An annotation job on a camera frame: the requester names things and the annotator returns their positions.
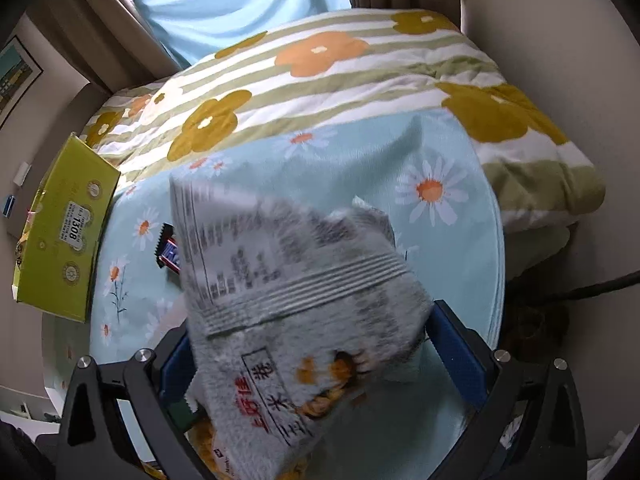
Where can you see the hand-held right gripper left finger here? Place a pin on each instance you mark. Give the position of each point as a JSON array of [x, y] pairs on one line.
[[175, 365]]

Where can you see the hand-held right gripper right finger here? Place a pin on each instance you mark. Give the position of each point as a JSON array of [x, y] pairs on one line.
[[455, 345]]

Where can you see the dark chocolate bar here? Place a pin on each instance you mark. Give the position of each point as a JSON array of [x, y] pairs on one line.
[[167, 255]]

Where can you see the silver yellow corn snack packet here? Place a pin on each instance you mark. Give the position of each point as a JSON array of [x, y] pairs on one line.
[[300, 285]]

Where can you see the green cardboard box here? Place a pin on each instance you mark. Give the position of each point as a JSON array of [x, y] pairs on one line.
[[70, 220]]

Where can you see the blue daisy tablecloth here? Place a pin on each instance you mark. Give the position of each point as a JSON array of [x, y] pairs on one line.
[[350, 160]]

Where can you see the small blue box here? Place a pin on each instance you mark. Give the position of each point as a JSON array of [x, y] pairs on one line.
[[8, 207]]

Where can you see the small white holder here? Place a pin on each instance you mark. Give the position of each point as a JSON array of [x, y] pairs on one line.
[[22, 174]]

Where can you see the striped floral quilt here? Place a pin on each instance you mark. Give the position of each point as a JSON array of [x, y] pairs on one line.
[[350, 90]]

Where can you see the light blue window cloth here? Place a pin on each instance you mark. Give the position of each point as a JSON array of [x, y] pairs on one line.
[[240, 10]]

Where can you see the framed wall picture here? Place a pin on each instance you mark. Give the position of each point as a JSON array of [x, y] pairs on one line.
[[15, 75]]

